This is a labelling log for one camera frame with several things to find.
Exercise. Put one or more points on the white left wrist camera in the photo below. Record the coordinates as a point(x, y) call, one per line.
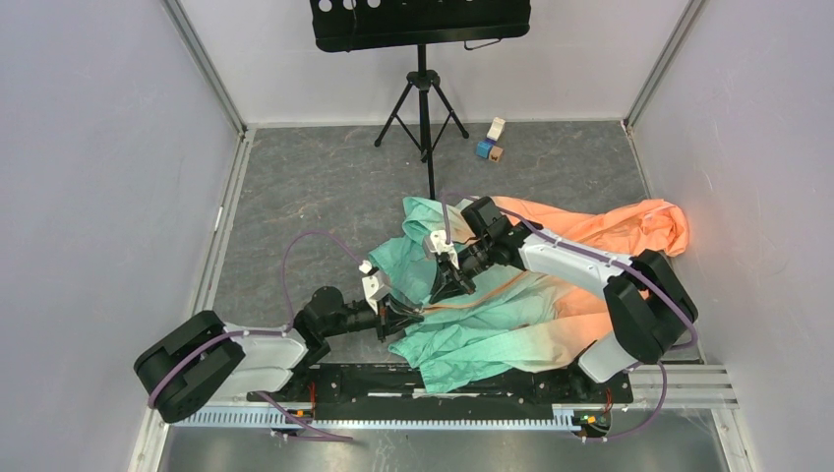
point(375, 284)

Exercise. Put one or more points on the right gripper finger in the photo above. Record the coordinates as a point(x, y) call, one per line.
point(460, 283)
point(446, 283)

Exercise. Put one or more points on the green and orange jacket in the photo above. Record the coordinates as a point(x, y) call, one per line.
point(514, 319)

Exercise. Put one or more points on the white toy block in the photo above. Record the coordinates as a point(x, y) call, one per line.
point(496, 129)

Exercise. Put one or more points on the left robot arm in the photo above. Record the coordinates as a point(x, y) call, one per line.
point(206, 359)

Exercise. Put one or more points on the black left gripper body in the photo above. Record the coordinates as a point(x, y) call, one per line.
point(358, 316)

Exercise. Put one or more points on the black music stand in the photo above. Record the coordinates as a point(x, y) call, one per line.
point(422, 110)

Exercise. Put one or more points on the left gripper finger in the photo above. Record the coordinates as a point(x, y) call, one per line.
point(404, 309)
point(389, 327)

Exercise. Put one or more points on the grey slotted cable duct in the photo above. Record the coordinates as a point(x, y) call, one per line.
point(269, 418)

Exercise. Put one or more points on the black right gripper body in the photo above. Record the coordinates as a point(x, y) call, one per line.
point(475, 259)

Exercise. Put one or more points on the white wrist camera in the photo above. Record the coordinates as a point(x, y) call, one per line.
point(438, 243)
point(375, 284)

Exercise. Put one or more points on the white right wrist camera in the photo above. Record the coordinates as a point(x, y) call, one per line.
point(438, 243)

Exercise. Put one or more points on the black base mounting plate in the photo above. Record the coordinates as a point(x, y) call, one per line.
point(397, 392)

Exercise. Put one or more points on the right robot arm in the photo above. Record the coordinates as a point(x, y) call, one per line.
point(648, 307)

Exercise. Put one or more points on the brown wooden toy cube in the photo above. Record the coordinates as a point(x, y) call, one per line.
point(495, 153)

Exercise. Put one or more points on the blue toy cube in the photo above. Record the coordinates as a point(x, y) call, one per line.
point(483, 149)

